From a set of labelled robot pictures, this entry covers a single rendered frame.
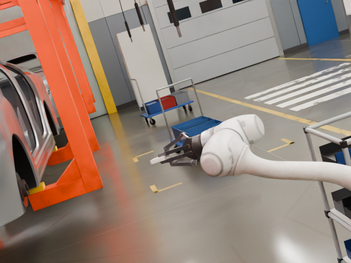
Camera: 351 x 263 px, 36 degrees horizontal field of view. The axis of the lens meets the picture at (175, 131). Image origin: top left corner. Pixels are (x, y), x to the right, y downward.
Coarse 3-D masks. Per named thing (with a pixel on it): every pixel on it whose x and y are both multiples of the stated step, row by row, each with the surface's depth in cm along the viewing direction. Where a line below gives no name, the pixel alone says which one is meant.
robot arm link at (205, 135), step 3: (210, 129) 180; (213, 129) 179; (204, 132) 181; (207, 132) 180; (210, 132) 179; (213, 132) 178; (201, 135) 181; (204, 135) 180; (207, 135) 179; (210, 135) 178; (201, 138) 180; (204, 138) 180; (207, 138) 179; (201, 141) 180; (204, 141) 179; (201, 144) 182; (204, 144) 179
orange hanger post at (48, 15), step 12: (48, 0) 672; (48, 12) 664; (48, 24) 666; (60, 36) 670; (60, 48) 672; (60, 60) 675; (72, 72) 679; (72, 84) 681; (72, 96) 684; (84, 108) 688; (84, 120) 691; (96, 144) 698; (60, 156) 693; (72, 156) 695
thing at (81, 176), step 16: (32, 0) 476; (32, 16) 478; (32, 32) 480; (48, 32) 482; (48, 48) 484; (48, 64) 486; (48, 80) 488; (64, 80) 490; (64, 96) 492; (64, 112) 495; (64, 128) 497; (80, 128) 499; (80, 144) 501; (80, 160) 504; (64, 176) 505; (80, 176) 508; (96, 176) 508; (32, 192) 502; (48, 192) 504; (64, 192) 506; (80, 192) 508; (32, 208) 504
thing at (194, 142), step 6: (186, 138) 186; (192, 138) 184; (198, 138) 182; (186, 144) 187; (192, 144) 183; (198, 144) 181; (186, 150) 187; (192, 150) 186; (198, 150) 182; (192, 156) 187; (198, 156) 184
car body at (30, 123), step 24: (24, 72) 675; (0, 96) 479; (24, 96) 599; (48, 96) 808; (0, 120) 422; (24, 120) 589; (48, 120) 779; (0, 144) 409; (24, 144) 481; (48, 144) 635; (0, 168) 399; (24, 168) 493; (0, 192) 395; (24, 192) 450; (0, 216) 395
